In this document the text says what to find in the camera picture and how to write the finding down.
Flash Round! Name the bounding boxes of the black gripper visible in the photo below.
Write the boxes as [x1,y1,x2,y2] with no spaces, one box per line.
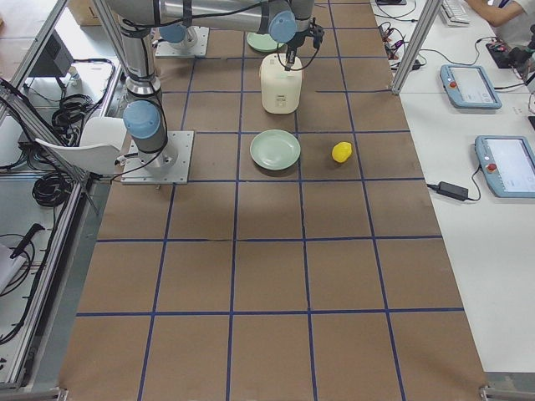
[285,23,324,71]

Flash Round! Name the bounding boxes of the person forearm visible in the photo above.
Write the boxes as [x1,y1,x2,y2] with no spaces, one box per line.
[466,0,524,28]

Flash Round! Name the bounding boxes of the green plate near arm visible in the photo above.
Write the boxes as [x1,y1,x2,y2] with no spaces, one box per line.
[247,33,278,53]
[250,129,301,170]

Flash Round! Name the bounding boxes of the yellow lemon toy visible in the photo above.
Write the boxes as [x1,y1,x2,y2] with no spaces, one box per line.
[331,141,353,164]

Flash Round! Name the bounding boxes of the white keyboard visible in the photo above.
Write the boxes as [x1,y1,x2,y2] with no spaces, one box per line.
[440,0,471,28]

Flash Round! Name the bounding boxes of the far teach pendant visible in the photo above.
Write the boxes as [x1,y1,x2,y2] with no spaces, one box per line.
[440,64,502,110]

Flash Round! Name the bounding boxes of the teach pendant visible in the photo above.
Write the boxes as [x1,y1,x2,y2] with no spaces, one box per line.
[440,64,502,110]
[475,135,534,199]

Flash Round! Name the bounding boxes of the white chair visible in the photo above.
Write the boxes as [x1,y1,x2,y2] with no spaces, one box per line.
[36,117,127,175]

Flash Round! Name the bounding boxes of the cardboard box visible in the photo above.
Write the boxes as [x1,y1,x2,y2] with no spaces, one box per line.
[67,0,107,27]

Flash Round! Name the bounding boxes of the black power adapter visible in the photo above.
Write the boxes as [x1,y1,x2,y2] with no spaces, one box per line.
[426,181,469,201]

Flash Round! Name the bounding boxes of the near teach pendant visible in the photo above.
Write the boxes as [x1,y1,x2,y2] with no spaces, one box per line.
[475,135,534,199]

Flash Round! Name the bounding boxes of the white rice cooker orange handle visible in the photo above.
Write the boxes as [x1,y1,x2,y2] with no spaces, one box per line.
[259,53,303,114]

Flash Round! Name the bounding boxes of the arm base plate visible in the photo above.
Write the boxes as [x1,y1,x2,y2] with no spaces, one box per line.
[120,131,194,185]
[155,25,209,58]

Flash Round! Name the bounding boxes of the aluminium frame post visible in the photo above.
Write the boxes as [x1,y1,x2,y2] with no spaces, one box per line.
[390,0,441,95]

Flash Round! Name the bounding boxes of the black coiled cables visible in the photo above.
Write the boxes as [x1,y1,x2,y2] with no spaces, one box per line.
[32,171,71,208]

